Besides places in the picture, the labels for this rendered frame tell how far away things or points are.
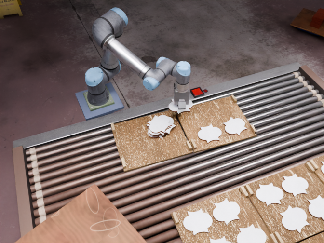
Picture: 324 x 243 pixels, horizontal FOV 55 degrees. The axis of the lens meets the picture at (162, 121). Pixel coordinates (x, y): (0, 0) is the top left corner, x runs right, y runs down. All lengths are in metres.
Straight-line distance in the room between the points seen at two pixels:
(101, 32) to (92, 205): 0.87
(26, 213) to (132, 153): 0.63
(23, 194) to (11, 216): 1.11
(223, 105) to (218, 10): 2.95
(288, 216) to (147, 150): 0.82
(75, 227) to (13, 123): 2.12
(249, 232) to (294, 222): 0.23
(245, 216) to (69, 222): 0.85
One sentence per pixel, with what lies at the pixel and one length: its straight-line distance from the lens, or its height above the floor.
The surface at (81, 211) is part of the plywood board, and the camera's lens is 1.56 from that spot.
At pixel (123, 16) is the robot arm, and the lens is 1.80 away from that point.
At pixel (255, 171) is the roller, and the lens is 1.84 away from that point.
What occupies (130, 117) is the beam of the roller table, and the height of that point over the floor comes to 0.92.
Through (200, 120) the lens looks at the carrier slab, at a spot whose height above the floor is 0.94.
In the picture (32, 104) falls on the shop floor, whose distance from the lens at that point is 3.59.
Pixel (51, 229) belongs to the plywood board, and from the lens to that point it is 1.56.
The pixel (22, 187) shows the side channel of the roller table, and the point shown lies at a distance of 1.82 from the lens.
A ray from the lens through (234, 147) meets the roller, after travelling 1.91.
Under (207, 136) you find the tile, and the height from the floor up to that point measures 0.95.
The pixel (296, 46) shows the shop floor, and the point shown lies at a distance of 4.47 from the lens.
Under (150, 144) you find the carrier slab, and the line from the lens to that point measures 1.84.
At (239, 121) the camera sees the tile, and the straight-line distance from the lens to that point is 2.00.
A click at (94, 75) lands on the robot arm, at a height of 1.12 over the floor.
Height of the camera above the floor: 2.43
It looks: 50 degrees down
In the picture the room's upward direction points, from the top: 1 degrees clockwise
